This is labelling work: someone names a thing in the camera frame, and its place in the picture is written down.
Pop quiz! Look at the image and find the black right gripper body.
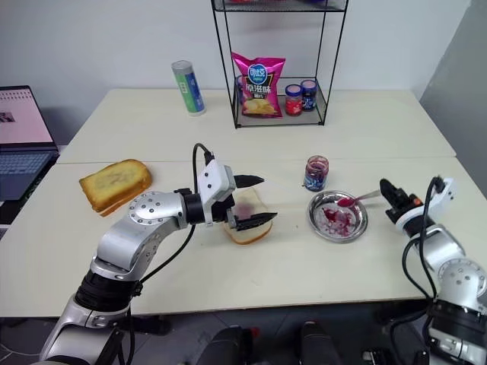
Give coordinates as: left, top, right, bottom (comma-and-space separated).
385, 188, 424, 222

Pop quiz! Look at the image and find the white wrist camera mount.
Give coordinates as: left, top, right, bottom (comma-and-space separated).
196, 159, 233, 226
394, 176, 458, 233

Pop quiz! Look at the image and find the metal spoon with jam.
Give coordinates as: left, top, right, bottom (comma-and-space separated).
336, 189, 382, 208

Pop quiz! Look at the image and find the open laptop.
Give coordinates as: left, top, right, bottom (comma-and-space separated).
0, 84, 61, 202

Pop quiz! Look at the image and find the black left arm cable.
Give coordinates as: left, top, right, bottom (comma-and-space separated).
127, 142, 215, 365

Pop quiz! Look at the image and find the thick toasted bread slice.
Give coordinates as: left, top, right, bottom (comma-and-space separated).
78, 158, 154, 211

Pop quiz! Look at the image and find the black wire shelf rack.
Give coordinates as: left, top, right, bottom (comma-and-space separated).
210, 0, 349, 130

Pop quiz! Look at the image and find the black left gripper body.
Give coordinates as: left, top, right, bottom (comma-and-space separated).
211, 165, 238, 224

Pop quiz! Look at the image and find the white bread slice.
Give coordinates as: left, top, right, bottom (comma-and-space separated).
221, 189, 275, 246

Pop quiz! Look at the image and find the red jam jar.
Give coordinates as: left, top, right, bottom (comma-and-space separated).
285, 84, 304, 116

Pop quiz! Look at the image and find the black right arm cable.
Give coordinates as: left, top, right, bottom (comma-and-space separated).
387, 174, 445, 343

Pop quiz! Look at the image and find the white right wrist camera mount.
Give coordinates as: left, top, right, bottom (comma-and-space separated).
394, 176, 458, 233

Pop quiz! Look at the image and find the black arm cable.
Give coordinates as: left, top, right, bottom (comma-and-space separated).
387, 174, 445, 343
127, 142, 215, 365

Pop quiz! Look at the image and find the blue jam jar with lid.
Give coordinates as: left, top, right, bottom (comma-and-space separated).
300, 78, 319, 113

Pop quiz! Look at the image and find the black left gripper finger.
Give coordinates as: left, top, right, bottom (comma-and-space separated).
228, 208, 279, 233
234, 173, 265, 189

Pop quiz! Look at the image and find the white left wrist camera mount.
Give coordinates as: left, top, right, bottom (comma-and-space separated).
196, 159, 233, 226

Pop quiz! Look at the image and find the thin toasted bread slice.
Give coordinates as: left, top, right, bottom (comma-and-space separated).
90, 195, 132, 219

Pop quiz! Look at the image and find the green blue cylindrical can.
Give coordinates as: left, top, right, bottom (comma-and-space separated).
170, 59, 208, 117

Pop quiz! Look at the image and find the open glass jam jar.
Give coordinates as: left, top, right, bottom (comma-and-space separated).
304, 154, 330, 192

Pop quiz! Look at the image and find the round metal plate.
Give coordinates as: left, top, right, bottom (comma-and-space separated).
307, 189, 370, 242

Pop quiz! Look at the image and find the dark rounded shape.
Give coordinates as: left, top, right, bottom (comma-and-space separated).
200, 325, 264, 365

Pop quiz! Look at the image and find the pink potato chips bag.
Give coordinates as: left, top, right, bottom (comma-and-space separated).
231, 52, 287, 119

